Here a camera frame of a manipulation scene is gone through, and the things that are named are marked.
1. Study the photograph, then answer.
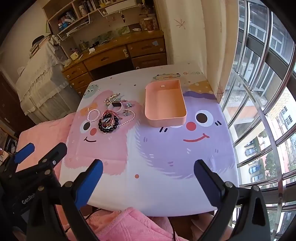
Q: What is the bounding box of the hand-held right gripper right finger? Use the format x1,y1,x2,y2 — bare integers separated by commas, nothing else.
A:
194,159,271,241

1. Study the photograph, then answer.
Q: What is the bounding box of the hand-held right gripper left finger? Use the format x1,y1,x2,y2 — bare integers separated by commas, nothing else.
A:
26,159,103,241

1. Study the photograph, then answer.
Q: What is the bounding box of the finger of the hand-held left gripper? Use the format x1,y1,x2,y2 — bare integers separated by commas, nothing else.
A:
35,142,68,183
5,143,36,176

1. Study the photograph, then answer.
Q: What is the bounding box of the black bead bracelet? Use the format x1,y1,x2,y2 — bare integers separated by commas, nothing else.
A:
98,116,120,134

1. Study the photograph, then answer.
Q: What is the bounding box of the small pearl bracelet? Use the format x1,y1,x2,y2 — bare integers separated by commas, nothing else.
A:
87,109,100,121

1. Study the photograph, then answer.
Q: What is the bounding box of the pink plastic tray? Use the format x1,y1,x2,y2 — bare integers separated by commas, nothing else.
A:
144,79,187,128

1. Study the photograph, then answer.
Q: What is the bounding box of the pink quilt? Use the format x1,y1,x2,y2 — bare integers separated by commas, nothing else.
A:
17,113,77,173

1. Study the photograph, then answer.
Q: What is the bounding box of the brown wooden door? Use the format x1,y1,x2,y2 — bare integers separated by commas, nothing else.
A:
0,72,35,133

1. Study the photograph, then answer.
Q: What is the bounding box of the pink fleece garment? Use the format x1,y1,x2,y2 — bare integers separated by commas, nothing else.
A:
87,207,185,241

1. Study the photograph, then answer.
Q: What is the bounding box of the cartoon printed tablecloth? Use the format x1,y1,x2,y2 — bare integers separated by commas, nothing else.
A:
59,64,239,217

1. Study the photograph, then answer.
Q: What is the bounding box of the white lace furniture cover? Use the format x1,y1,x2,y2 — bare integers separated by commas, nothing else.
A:
15,35,81,121

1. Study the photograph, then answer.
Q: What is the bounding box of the black hat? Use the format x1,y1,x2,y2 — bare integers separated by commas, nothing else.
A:
32,35,46,46

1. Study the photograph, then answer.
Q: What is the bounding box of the wooden desk with drawers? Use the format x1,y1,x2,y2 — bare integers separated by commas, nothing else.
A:
61,30,168,98

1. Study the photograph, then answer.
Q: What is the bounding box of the wooden bookshelf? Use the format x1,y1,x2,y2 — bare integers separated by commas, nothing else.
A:
42,0,160,40

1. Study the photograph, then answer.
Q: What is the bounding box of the floral cream curtain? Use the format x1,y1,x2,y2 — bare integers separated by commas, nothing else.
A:
162,0,239,103

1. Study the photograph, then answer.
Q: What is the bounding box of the metal window grille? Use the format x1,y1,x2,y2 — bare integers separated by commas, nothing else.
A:
220,0,296,235

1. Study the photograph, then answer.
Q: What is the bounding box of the white storage box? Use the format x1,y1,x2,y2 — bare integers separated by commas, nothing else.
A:
105,3,130,15

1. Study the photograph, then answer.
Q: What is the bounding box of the red paper cup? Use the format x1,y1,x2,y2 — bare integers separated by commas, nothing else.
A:
143,17,155,32

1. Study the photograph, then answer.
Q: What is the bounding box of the black cable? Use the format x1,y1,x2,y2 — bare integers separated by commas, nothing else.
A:
170,217,184,241

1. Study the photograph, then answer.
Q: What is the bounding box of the rhinestone chain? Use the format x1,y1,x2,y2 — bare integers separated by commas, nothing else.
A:
104,93,121,103

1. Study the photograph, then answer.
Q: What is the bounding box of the white wire rack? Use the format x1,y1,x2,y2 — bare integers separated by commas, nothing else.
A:
57,14,91,40

